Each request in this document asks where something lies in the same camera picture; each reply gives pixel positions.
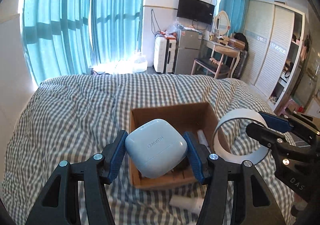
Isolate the grey checkered duvet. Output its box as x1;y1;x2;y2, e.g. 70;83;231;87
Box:
3;74;295;224

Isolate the white printed cream tube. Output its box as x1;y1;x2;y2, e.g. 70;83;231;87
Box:
197;129;211;152

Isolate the teal curtain right panel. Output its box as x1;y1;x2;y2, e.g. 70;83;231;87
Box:
218;0;251;38

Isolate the teal curtain panel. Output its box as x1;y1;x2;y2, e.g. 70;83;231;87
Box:
22;0;92;84
218;0;251;38
91;0;143;63

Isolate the black wall television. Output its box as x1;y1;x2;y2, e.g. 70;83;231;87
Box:
177;0;215;25

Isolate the wooden chair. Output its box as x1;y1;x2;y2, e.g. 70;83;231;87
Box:
190;51;233;79

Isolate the white louvered wardrobe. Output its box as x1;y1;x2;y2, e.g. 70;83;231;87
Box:
241;0;306;113

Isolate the white oval vanity mirror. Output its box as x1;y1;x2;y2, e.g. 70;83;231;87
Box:
214;11;230;36

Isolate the silver mini fridge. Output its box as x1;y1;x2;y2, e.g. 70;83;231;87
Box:
174;27;202;75

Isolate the white tape roll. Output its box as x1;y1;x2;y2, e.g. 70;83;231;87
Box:
213;108;270;165

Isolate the teal curtain left panel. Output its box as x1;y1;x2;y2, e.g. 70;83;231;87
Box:
22;0;92;84

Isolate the teal curtain middle panel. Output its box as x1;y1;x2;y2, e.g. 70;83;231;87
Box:
91;0;143;63

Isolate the open cardboard box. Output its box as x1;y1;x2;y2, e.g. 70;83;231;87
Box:
125;102;218;190

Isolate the pale blue earbuds case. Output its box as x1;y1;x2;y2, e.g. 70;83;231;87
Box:
125;119;188;179

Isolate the white suitcase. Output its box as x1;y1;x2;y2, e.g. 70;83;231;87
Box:
153;34;176;74

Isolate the pink plastic stool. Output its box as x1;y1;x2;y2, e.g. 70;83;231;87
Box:
276;98;300;116

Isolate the white dressing table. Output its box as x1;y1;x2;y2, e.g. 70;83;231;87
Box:
204;39;242;79

